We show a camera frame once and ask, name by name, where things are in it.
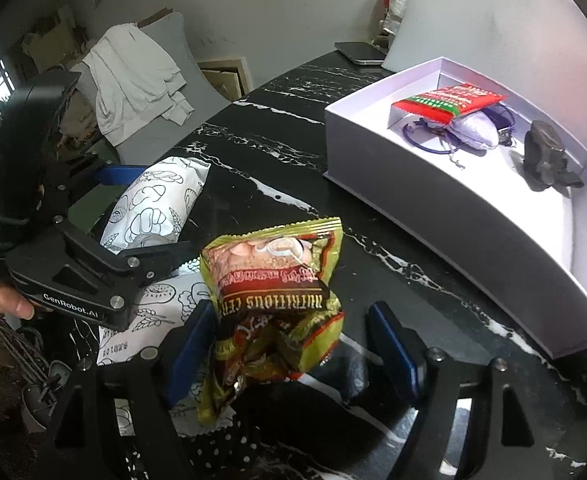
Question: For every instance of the dark-lidded jar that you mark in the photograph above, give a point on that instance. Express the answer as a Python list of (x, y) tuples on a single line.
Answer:
[(377, 10)]

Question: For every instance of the white foam board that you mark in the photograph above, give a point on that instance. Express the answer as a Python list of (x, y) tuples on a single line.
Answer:
[(498, 20)]

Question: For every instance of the lavender satin pouch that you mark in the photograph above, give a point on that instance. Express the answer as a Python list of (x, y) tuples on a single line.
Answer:
[(473, 130)]

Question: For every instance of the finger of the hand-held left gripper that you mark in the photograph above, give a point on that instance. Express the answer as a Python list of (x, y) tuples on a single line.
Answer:
[(158, 260), (116, 175)]

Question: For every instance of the wooden box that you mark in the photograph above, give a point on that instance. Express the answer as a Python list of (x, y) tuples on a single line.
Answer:
[(223, 80)]

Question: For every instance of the white printed bread bag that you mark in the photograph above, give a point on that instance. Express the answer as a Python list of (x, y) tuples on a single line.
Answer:
[(148, 200)]

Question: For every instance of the clear plastic bag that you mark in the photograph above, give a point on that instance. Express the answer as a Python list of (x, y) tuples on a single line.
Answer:
[(398, 10)]

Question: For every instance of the smartphone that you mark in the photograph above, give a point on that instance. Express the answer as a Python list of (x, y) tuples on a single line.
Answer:
[(361, 52)]

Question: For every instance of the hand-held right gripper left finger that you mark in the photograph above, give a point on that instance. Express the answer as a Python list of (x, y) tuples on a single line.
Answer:
[(188, 360)]

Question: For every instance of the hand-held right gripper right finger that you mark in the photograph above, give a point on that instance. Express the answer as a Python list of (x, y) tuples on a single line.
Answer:
[(396, 355)]

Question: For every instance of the green red snack packet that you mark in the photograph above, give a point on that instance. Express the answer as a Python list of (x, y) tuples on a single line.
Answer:
[(268, 270)]

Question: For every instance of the white lidded gift box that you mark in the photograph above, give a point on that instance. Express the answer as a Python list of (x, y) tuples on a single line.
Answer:
[(498, 240)]

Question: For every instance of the black cloth bow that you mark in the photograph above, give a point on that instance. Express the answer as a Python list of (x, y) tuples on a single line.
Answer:
[(571, 177)]

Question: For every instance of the person's left hand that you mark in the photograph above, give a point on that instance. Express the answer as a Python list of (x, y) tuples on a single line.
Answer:
[(3, 300)]

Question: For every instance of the black polka-dot scrunchie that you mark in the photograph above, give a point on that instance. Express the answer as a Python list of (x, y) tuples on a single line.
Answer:
[(223, 452)]

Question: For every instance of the white cloth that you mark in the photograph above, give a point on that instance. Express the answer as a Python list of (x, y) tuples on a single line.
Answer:
[(128, 75)]

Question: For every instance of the cardboard box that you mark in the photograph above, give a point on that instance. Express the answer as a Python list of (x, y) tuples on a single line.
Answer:
[(48, 45)]

